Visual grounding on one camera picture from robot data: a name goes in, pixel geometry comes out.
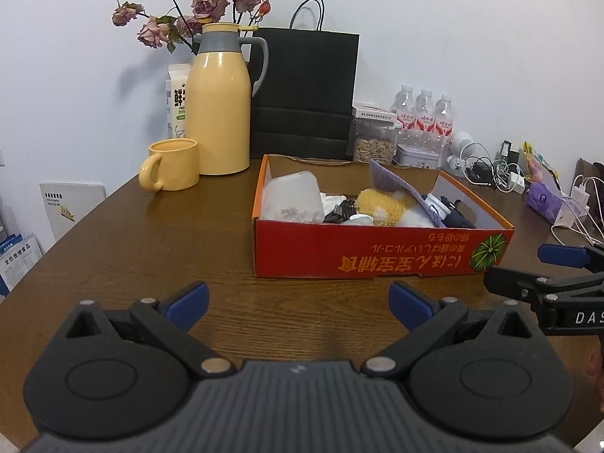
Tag clear water bottle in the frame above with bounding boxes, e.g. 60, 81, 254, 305
431, 94, 455, 166
394, 85, 416, 147
414, 89, 435, 149

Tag blue white paper packets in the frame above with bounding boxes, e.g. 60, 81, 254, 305
0, 233, 44, 299

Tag yellow mug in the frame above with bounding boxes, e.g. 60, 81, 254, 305
139, 138, 201, 193

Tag white milk carton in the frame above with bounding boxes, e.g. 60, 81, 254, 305
165, 63, 194, 141

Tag small white desk fan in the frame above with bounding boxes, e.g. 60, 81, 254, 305
446, 131, 477, 171

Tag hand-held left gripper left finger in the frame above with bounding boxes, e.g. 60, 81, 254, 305
65, 282, 237, 379

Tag red printed cardboard box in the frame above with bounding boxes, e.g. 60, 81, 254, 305
251, 154, 515, 278

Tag dried pink rose bouquet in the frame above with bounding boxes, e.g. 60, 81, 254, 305
112, 0, 272, 55

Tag yellow plush toy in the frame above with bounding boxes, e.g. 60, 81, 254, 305
355, 189, 432, 226

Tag black charger with cable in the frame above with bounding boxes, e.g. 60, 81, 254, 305
469, 160, 496, 185

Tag colourful snack packet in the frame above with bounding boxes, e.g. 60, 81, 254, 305
521, 142, 562, 194

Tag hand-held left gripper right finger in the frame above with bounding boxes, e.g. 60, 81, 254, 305
361, 282, 536, 379

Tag white earphone cable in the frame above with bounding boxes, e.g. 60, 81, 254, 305
493, 160, 513, 192

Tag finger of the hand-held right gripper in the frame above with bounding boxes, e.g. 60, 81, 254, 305
484, 267, 604, 301
538, 244, 604, 273

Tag black paper bag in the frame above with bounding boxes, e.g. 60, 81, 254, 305
249, 0, 360, 160

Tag black handheld device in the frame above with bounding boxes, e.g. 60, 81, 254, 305
422, 193, 478, 228

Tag white charger with cables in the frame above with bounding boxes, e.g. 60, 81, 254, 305
552, 174, 604, 247

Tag translucent white plastic container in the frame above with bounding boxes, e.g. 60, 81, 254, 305
262, 171, 325, 222

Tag purple tissue pack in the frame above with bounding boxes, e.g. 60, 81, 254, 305
526, 179, 588, 225

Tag clear seed container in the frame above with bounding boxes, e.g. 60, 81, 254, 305
353, 118, 402, 163

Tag yellow thermos jug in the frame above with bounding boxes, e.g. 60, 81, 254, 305
185, 23, 270, 176

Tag small black box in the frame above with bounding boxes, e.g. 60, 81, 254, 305
499, 140, 520, 167

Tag white printed tin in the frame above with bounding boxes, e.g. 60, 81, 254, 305
395, 144, 442, 171

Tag purple knitted cloth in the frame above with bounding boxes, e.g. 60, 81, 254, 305
369, 160, 447, 228

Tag white box by wall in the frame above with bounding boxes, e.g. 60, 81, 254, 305
40, 182, 107, 242

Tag white flat box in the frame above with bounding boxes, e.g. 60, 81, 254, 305
353, 103, 398, 121

